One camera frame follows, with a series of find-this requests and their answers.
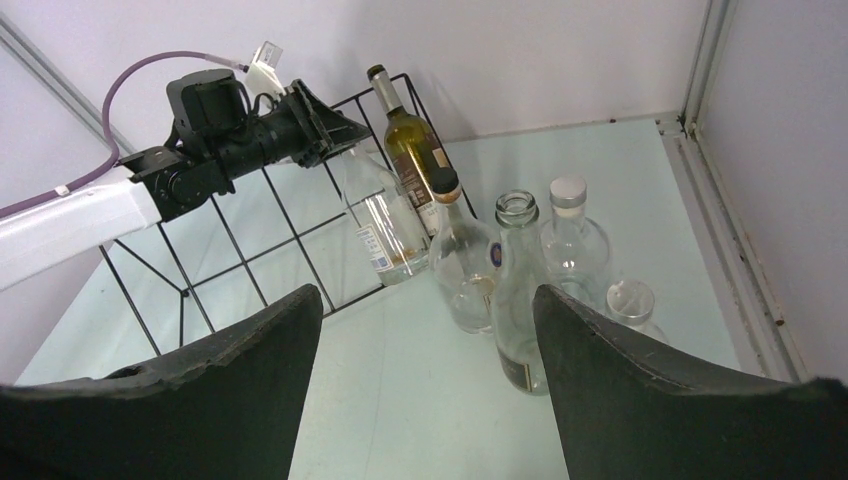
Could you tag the clear bottle brown stopper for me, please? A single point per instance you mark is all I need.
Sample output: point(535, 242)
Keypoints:
point(385, 221)

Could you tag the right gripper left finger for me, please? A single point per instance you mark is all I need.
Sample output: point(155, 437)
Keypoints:
point(227, 406)

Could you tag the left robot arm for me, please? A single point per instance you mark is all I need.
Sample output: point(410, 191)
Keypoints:
point(144, 189)

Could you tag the black wire wine rack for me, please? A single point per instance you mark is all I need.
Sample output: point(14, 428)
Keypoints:
point(172, 284)

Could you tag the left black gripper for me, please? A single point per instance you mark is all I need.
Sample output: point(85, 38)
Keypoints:
point(223, 136)

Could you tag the tall clear bottle black label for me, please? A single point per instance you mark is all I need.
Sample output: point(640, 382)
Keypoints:
point(523, 270)

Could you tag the clear bottle dark label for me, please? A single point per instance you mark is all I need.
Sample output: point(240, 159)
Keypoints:
point(577, 250)

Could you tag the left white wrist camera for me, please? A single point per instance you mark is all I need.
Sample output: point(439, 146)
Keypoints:
point(261, 74)

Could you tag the clear bottle silver cap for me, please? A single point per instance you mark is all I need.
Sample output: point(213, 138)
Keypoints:
point(631, 303)

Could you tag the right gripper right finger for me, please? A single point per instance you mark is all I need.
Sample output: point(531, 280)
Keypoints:
point(630, 407)

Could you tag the clear bottle black cork stopper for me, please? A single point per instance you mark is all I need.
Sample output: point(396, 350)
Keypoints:
point(463, 256)

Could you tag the dark green wine bottle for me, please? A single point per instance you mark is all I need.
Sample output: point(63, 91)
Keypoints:
point(412, 146)

